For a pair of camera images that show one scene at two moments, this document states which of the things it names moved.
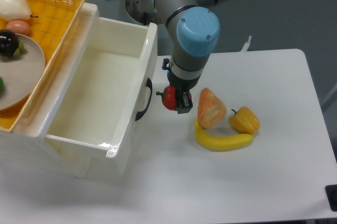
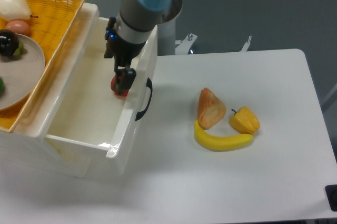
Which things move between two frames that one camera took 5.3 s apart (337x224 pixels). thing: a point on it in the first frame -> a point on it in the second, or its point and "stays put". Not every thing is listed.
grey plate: x=22 y=74 stays put
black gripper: x=180 y=85 -> x=124 y=52
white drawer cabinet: x=85 y=108 stays put
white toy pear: x=13 y=7 stays put
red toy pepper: x=169 y=97 -> x=124 y=93
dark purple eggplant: x=10 y=44 stays put
